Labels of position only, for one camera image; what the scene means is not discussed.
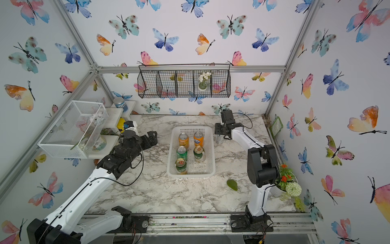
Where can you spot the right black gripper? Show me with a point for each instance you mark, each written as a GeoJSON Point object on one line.
{"type": "Point", "coordinates": [217, 128]}

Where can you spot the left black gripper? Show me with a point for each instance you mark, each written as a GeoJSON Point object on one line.
{"type": "Point", "coordinates": [153, 140]}

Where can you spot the orange Fanta can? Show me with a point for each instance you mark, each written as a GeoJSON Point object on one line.
{"type": "Point", "coordinates": [199, 139]}

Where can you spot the green soda can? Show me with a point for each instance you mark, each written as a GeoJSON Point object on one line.
{"type": "Point", "coordinates": [182, 153]}

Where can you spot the orange yellow soda can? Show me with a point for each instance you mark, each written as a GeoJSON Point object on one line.
{"type": "Point", "coordinates": [184, 140]}

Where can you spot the green gold-top beer can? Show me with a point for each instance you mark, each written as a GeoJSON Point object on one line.
{"type": "Point", "coordinates": [181, 166]}

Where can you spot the green gold-top can white band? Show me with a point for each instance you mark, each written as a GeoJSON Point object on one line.
{"type": "Point", "coordinates": [199, 154]}

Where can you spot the white plastic perforated basket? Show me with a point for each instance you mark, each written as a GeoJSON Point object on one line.
{"type": "Point", "coordinates": [194, 169]}

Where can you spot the white silver tall can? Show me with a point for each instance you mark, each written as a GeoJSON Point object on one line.
{"type": "Point", "coordinates": [219, 139]}

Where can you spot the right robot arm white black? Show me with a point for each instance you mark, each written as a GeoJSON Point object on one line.
{"type": "Point", "coordinates": [262, 170]}

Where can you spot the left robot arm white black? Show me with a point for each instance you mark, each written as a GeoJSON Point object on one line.
{"type": "Point", "coordinates": [62, 225]}

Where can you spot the yellow bottle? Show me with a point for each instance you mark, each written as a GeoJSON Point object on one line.
{"type": "Point", "coordinates": [121, 125]}

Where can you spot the white stepped shelf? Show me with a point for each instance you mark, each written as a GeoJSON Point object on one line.
{"type": "Point", "coordinates": [115, 117]}

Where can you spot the white flowers in vase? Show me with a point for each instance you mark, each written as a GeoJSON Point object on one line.
{"type": "Point", "coordinates": [204, 81]}

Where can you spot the round patterned ceramic jar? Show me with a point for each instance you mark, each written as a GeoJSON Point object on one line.
{"type": "Point", "coordinates": [99, 144]}

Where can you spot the blue lidded jar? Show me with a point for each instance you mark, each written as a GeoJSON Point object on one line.
{"type": "Point", "coordinates": [119, 102]}

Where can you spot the green leaf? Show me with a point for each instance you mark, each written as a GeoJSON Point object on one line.
{"type": "Point", "coordinates": [232, 184]}

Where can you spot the flower pot with pompom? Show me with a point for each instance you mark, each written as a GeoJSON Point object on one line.
{"type": "Point", "coordinates": [287, 188]}

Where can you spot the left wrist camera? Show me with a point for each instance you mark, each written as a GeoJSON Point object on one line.
{"type": "Point", "coordinates": [131, 125]}

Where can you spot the green framed wall tag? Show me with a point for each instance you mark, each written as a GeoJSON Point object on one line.
{"type": "Point", "coordinates": [276, 127]}

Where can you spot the black wire wall basket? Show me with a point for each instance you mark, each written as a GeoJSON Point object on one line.
{"type": "Point", "coordinates": [181, 81]}

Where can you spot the white mesh wall basket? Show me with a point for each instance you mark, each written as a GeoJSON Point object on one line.
{"type": "Point", "coordinates": [75, 131]}

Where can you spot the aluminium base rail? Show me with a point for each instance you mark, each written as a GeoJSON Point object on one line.
{"type": "Point", "coordinates": [221, 223]}

